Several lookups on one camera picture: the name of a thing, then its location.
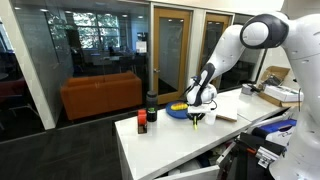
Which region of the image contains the dark red chair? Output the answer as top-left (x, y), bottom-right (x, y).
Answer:
top-left (0, 75), bottom-right (42, 132)

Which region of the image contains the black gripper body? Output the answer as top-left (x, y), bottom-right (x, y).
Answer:
top-left (188, 112), bottom-right (206, 122)

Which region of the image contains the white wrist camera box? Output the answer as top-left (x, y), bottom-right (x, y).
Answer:
top-left (186, 105), bottom-right (213, 115)

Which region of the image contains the small red bottle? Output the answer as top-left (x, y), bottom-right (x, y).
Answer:
top-left (137, 108), bottom-right (149, 135)

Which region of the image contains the blue round plate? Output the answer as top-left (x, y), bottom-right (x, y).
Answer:
top-left (165, 100), bottom-right (194, 120)

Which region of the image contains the open cardboard box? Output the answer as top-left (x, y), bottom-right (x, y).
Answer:
top-left (257, 65), bottom-right (302, 109)

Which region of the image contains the white plastic cup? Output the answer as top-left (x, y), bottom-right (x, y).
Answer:
top-left (204, 109), bottom-right (219, 126)

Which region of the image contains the silver tape roll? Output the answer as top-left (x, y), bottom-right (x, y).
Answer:
top-left (241, 83), bottom-right (263, 97)

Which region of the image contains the yellow toy corn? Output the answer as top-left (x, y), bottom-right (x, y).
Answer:
top-left (170, 102), bottom-right (190, 112)

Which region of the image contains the black bottle with green label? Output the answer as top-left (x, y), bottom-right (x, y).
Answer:
top-left (146, 90), bottom-right (159, 123)

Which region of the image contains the orange sofa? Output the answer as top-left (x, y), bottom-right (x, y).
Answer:
top-left (60, 70), bottom-right (144, 121)

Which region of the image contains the wooden glass door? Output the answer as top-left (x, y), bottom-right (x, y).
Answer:
top-left (199, 12), bottom-right (233, 91)
top-left (152, 6), bottom-right (194, 106)

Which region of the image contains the white flat box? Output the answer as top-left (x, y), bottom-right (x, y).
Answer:
top-left (262, 85), bottom-right (305, 103)

